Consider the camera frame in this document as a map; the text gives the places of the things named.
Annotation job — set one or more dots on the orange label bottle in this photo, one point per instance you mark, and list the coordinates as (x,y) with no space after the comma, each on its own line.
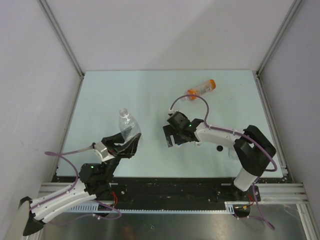
(199,90)

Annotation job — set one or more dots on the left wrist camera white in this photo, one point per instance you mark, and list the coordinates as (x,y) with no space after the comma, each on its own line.
(102,152)

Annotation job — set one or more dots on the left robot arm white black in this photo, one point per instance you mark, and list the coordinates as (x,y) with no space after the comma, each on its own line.
(92,182)

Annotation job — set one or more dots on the grey slotted cable duct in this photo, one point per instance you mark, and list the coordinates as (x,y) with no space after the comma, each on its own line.
(95,208)

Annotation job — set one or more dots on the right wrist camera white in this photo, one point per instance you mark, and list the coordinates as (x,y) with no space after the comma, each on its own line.
(173,113)

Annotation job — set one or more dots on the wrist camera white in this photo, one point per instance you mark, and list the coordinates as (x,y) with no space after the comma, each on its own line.
(102,152)
(173,113)

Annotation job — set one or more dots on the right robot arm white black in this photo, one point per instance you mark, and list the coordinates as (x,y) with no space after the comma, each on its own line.
(254,151)

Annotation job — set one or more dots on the clear unlabelled plastic bottle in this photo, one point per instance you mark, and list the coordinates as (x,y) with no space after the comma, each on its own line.
(128,125)

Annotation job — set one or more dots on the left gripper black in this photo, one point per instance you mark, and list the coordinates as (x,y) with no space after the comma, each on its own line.
(126,150)

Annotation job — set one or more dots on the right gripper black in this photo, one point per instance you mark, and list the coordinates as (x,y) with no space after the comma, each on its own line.
(169,130)

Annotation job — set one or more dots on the blue label water bottle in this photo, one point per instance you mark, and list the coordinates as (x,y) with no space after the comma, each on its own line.
(232,154)

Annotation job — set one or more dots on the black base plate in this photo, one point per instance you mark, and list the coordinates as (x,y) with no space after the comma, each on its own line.
(178,193)

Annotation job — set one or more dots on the black bottle cap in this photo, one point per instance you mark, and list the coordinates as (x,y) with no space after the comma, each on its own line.
(219,148)

